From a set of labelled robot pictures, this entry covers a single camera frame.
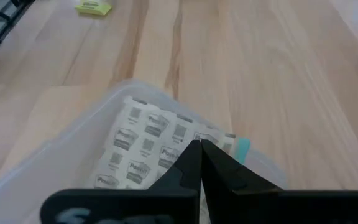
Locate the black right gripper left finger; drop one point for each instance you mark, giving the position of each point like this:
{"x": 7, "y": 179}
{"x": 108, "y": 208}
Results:
{"x": 154, "y": 202}

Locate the printed sticky notes pad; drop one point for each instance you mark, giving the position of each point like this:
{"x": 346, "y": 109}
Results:
{"x": 141, "y": 140}

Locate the clear pencil case purple lid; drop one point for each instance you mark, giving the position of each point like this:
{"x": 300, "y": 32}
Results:
{"x": 57, "y": 161}

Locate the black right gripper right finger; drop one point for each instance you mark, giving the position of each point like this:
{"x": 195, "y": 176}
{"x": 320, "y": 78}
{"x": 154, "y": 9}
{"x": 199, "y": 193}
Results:
{"x": 244, "y": 202}

